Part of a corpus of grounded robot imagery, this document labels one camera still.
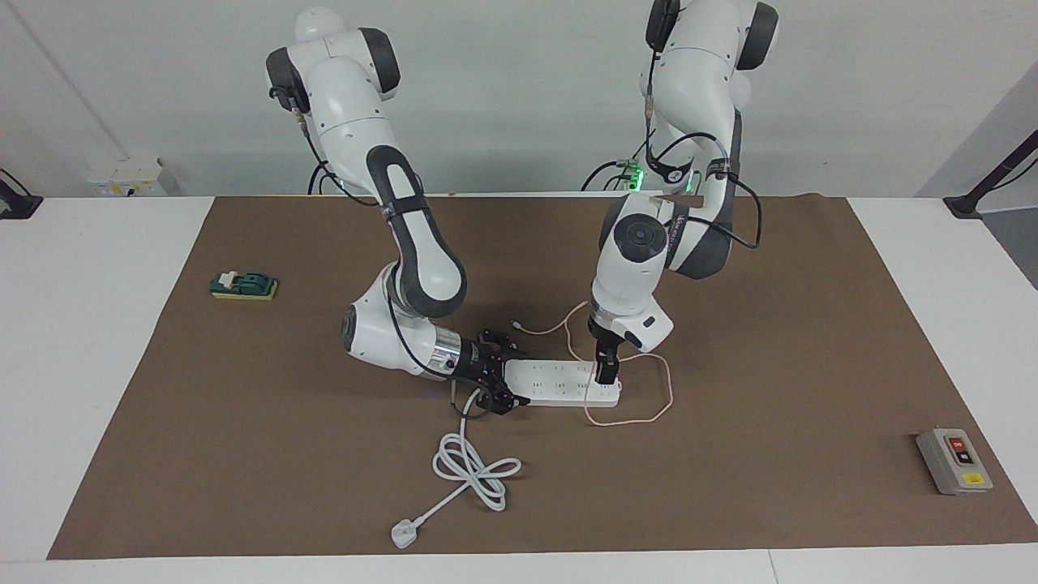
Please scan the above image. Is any white power cord with plug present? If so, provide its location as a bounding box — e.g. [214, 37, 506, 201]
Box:
[391, 388, 523, 551]

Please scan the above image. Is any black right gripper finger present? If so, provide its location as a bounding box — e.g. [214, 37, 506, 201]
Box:
[474, 381, 532, 416]
[478, 328, 528, 360]

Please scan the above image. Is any black clamp mount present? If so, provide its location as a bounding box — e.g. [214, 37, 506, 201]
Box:
[0, 168, 44, 221]

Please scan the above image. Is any pink charging cable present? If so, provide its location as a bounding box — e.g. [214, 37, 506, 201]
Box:
[511, 300, 675, 428]

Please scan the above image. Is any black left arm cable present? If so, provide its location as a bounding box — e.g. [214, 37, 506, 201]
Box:
[645, 0, 764, 251]

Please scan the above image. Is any white wall socket box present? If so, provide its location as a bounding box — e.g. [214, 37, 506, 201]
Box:
[88, 158, 168, 198]

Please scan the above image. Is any black base cable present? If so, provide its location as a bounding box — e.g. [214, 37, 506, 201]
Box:
[580, 158, 643, 193]
[307, 158, 358, 195]

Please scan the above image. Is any grey on-off switch box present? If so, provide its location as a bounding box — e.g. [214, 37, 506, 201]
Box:
[916, 427, 995, 496]

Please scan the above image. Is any brown table mat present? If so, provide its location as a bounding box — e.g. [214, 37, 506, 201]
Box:
[47, 195, 1038, 560]

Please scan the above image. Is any green knife switch yellow base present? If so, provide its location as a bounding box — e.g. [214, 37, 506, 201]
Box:
[210, 270, 279, 302]

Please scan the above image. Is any white power strip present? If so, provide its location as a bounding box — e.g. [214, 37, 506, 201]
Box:
[504, 359, 623, 408]

